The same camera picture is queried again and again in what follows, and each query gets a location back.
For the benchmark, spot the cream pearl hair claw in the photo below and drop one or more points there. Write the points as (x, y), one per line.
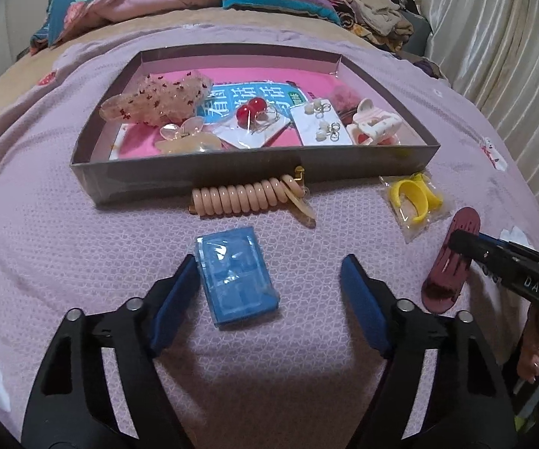
(185, 138)

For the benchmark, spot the cream curtain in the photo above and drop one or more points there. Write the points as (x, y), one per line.
(493, 56)

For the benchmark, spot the maroon hair clip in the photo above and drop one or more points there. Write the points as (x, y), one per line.
(442, 280)

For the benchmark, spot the teal and pink quilt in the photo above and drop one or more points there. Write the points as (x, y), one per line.
(133, 0)

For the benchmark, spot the purple printed blanket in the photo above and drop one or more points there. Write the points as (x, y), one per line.
(110, 252)

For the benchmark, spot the grey cardboard box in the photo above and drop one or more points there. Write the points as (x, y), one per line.
(204, 168)

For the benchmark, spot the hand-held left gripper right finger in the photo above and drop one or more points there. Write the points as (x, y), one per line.
(365, 299)

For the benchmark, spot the white claw hair clip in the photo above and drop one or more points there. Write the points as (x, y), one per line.
(372, 124)

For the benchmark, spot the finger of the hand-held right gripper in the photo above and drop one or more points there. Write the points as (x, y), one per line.
(531, 285)
(496, 242)

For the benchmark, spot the beige dotted bow hair clip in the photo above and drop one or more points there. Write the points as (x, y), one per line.
(166, 98)

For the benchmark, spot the blue plastic box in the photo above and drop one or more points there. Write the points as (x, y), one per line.
(236, 280)

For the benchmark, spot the red cherry earrings card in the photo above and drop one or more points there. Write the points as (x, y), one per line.
(250, 112)

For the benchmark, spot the pink felt hair clip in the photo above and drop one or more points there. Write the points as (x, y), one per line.
(344, 98)

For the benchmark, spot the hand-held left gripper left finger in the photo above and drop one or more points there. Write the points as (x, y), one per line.
(176, 299)

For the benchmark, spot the striped folded blanket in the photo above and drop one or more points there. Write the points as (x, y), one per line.
(278, 0)

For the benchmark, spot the white flower earrings card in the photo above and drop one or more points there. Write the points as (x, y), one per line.
(311, 126)

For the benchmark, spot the pile of clothes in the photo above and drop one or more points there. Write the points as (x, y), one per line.
(377, 9)

